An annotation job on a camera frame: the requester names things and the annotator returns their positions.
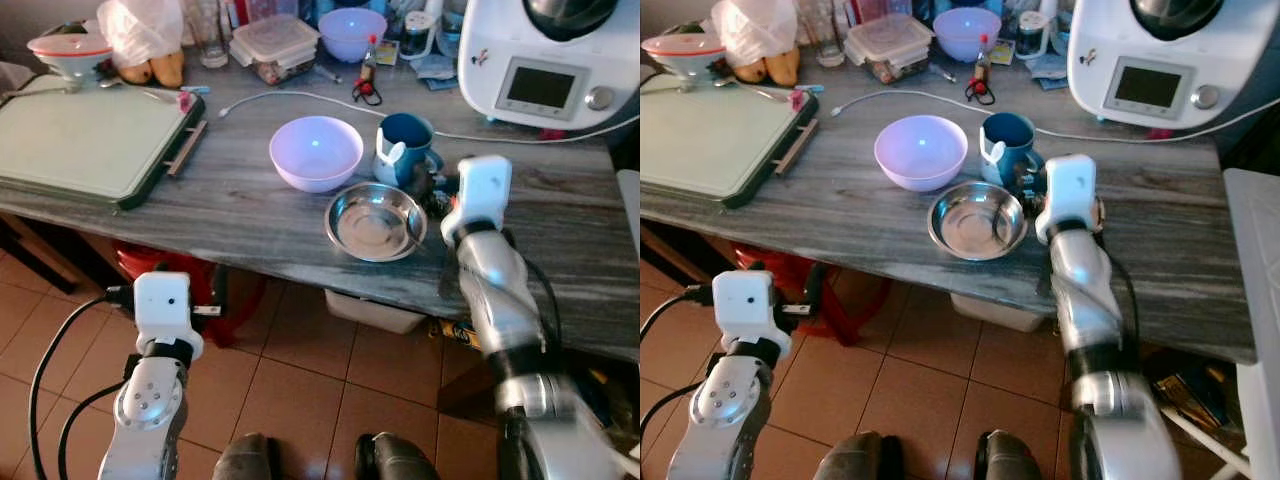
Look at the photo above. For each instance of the stainless steel bowl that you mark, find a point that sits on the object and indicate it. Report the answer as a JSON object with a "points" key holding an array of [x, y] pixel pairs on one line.
{"points": [[372, 225], [975, 222]]}

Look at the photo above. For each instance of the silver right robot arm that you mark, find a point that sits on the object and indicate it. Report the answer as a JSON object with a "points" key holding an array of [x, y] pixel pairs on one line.
{"points": [[500, 300], [1090, 300]]}

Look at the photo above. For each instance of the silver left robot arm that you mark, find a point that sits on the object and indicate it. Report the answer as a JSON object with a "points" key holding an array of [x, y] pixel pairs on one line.
{"points": [[148, 415], [722, 410]]}

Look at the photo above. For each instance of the red plastic stool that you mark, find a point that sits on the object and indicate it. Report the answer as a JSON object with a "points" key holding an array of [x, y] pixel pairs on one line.
{"points": [[235, 300], [850, 300]]}

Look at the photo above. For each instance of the dark blue mug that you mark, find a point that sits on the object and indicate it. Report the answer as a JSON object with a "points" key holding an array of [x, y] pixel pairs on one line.
{"points": [[1008, 148], [405, 150]]}

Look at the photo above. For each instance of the large lilac plastic bowl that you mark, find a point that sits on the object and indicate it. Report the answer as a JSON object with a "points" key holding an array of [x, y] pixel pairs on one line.
{"points": [[920, 150], [315, 150]]}

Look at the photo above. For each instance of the light blue cloth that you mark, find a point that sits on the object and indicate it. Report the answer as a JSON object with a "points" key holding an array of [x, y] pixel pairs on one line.
{"points": [[1050, 70], [437, 72]]}

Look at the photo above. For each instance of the white plastic box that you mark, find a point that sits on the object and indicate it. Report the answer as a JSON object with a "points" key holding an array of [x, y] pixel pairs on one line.
{"points": [[995, 313], [375, 312]]}

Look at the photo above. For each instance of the small bottle with red cap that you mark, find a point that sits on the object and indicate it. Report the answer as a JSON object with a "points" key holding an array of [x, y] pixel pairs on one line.
{"points": [[370, 62], [985, 60]]}

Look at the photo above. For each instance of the yellow and blue package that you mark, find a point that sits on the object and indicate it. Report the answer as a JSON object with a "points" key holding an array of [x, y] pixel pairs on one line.
{"points": [[1190, 395], [455, 333]]}

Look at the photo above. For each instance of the small lilac plastic bowl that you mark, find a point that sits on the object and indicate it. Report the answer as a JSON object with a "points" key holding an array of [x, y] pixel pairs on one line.
{"points": [[352, 35], [967, 35]]}

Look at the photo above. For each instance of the grey left robot foot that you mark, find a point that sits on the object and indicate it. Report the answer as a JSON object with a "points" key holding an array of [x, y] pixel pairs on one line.
{"points": [[248, 458], [853, 457]]}

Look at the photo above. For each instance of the grey robot foot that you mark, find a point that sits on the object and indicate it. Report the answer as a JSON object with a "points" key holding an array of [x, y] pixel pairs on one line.
{"points": [[853, 457], [1010, 457], [248, 458], [398, 458]]}

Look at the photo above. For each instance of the white kitchen cooking machine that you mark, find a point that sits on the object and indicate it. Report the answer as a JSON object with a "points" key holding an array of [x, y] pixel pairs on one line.
{"points": [[1200, 65], [580, 70]]}

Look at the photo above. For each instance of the white plastic furniture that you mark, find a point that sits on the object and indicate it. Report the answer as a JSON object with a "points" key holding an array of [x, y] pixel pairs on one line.
{"points": [[628, 210], [1255, 300]]}

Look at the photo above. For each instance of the small pink clip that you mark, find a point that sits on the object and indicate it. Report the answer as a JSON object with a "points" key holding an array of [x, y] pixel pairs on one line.
{"points": [[185, 101], [797, 99]]}

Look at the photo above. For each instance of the clear plastic lidded container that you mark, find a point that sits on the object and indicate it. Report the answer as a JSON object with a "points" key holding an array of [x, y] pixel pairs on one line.
{"points": [[887, 40], [272, 42]]}

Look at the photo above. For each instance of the golden brown bread roll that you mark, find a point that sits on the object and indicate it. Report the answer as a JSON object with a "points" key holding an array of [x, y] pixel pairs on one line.
{"points": [[783, 68], [135, 72], [168, 70], [750, 70]]}

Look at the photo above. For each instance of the grey right robot foot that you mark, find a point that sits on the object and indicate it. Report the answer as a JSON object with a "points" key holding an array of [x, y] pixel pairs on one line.
{"points": [[398, 458], [1010, 457]]}

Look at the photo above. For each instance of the clear drinking glass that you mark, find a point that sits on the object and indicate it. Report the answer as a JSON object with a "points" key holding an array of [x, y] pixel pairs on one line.
{"points": [[825, 35], [210, 35]]}

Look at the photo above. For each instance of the white bowl with red rim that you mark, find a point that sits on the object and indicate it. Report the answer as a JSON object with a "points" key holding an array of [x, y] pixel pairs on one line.
{"points": [[70, 55], [683, 55]]}

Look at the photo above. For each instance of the white plastic bag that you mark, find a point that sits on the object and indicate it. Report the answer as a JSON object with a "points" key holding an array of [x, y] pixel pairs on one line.
{"points": [[755, 28], [140, 28]]}

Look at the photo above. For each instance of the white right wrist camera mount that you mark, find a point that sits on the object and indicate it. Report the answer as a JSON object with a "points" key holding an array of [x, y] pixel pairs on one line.
{"points": [[1068, 190], [482, 190]]}

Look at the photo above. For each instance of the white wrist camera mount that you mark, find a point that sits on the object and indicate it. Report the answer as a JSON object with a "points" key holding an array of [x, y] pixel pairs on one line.
{"points": [[745, 303], [1068, 190], [165, 305], [482, 190]]}

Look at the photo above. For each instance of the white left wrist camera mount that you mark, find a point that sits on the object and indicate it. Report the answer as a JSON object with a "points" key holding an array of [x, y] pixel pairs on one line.
{"points": [[745, 303], [165, 305]]}

